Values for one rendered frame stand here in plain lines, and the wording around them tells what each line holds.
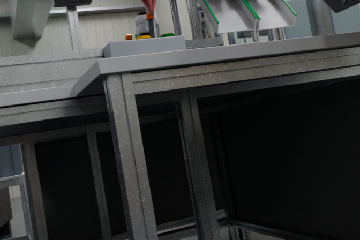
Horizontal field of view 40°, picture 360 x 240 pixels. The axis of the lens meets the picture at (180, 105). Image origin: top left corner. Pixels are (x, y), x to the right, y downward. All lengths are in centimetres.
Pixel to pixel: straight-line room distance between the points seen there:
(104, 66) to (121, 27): 1038
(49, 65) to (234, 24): 63
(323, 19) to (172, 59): 178
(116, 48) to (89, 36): 981
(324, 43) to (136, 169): 49
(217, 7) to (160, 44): 45
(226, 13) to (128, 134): 84
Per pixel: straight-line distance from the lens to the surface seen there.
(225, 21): 162
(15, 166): 330
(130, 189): 92
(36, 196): 260
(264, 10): 174
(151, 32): 151
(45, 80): 129
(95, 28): 1114
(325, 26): 265
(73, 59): 132
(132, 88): 93
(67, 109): 123
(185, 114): 130
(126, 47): 127
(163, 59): 94
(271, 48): 104
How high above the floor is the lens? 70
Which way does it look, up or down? 3 degrees up
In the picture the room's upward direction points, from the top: 10 degrees counter-clockwise
